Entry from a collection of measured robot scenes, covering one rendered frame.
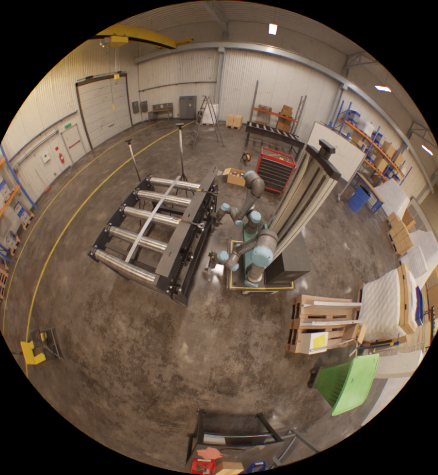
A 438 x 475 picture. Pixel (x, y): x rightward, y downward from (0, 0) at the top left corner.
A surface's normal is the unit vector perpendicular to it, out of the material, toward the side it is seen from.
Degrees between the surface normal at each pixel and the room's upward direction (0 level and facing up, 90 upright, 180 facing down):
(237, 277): 0
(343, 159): 90
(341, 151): 90
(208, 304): 0
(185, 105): 90
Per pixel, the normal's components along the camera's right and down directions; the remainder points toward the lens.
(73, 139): 0.96, 0.25
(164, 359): 0.08, -0.54
